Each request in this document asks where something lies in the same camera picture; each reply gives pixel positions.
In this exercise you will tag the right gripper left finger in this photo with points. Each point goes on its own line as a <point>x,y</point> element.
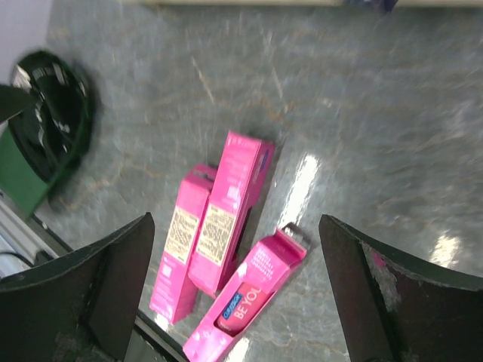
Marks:
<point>81,306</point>

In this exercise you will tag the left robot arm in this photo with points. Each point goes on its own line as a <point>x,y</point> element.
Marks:
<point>48,110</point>

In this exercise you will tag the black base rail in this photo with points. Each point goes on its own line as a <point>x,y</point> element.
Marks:
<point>21,240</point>

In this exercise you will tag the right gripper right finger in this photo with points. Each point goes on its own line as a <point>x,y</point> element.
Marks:
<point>394,306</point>

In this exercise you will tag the pink box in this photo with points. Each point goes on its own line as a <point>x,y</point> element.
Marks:
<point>269,265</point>
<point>242,171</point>
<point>174,294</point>

